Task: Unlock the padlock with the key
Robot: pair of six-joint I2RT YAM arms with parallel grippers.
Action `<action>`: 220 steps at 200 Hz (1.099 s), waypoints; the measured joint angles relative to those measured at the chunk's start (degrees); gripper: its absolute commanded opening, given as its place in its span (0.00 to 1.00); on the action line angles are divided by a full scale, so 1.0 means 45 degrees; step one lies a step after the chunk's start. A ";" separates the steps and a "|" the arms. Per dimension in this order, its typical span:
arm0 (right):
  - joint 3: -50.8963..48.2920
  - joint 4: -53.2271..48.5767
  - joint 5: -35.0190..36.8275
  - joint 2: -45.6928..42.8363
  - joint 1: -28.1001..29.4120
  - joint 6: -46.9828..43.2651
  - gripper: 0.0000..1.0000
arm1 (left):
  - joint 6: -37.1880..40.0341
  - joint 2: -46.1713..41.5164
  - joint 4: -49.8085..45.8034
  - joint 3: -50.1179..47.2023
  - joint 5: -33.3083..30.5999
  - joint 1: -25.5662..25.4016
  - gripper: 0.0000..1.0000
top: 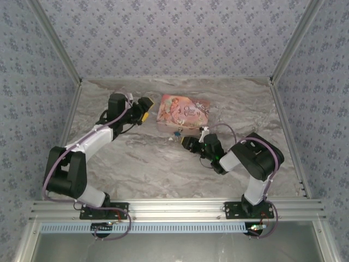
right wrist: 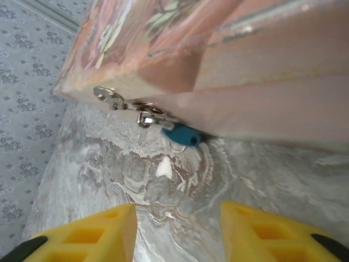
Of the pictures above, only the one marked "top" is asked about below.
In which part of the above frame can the aluminium front rail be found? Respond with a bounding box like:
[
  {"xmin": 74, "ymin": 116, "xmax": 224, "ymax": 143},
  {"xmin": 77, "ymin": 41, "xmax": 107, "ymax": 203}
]
[{"xmin": 28, "ymin": 198, "xmax": 327, "ymax": 222}]

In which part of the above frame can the aluminium side rail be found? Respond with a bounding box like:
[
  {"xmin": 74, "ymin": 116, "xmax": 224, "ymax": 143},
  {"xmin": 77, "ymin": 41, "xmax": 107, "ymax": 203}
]
[
  {"xmin": 42, "ymin": 81, "xmax": 83, "ymax": 201},
  {"xmin": 269, "ymin": 81, "xmax": 312, "ymax": 199}
]

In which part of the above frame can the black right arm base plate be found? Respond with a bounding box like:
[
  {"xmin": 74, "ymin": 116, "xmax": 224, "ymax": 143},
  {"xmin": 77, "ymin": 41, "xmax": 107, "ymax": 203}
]
[{"xmin": 224, "ymin": 201, "xmax": 275, "ymax": 220}]

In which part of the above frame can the slotted pale cable duct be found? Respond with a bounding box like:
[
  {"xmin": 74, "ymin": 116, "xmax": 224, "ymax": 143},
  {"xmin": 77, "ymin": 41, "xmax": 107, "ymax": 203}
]
[{"xmin": 40, "ymin": 222, "xmax": 252, "ymax": 235}]

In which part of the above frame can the pink illustrated tin box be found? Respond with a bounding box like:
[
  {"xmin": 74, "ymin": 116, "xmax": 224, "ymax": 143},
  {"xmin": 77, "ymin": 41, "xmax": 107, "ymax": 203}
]
[{"xmin": 157, "ymin": 94, "xmax": 212, "ymax": 136}]

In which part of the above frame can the grey metal shelf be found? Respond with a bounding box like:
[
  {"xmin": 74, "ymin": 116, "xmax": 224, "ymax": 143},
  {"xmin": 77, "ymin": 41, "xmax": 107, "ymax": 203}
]
[{"xmin": 29, "ymin": 231, "xmax": 324, "ymax": 262}]

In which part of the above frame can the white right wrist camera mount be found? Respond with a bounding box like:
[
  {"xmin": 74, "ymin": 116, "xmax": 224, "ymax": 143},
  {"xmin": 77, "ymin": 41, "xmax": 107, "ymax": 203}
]
[{"xmin": 198, "ymin": 125, "xmax": 210, "ymax": 143}]

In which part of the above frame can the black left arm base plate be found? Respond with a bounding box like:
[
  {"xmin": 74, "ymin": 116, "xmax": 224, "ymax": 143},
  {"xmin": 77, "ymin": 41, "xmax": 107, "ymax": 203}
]
[{"xmin": 79, "ymin": 202, "xmax": 129, "ymax": 220}]

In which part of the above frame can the aluminium corner post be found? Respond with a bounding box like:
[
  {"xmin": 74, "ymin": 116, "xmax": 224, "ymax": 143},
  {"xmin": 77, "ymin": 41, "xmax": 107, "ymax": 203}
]
[
  {"xmin": 27, "ymin": 0, "xmax": 83, "ymax": 85},
  {"xmin": 268, "ymin": 0, "xmax": 326, "ymax": 86}
]

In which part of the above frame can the black controller board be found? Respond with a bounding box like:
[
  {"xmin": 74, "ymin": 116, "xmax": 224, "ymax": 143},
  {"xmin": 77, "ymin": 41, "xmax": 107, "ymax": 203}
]
[{"xmin": 244, "ymin": 222, "xmax": 266, "ymax": 237}]

